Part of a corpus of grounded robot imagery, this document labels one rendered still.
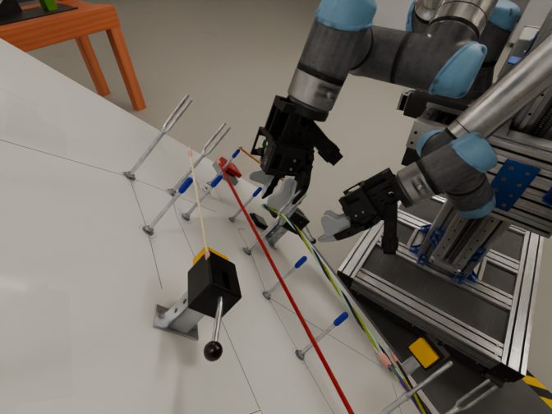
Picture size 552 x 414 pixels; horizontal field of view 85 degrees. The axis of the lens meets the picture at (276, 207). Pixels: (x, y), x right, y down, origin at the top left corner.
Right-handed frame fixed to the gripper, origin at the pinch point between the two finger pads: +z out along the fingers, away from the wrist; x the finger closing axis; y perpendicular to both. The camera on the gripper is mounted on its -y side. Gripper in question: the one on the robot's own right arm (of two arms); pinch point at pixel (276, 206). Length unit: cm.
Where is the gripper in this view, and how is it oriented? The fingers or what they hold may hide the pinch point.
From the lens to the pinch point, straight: 58.3
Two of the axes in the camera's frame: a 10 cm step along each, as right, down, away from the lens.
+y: -8.5, -0.4, -5.3
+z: -3.4, 8.0, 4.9
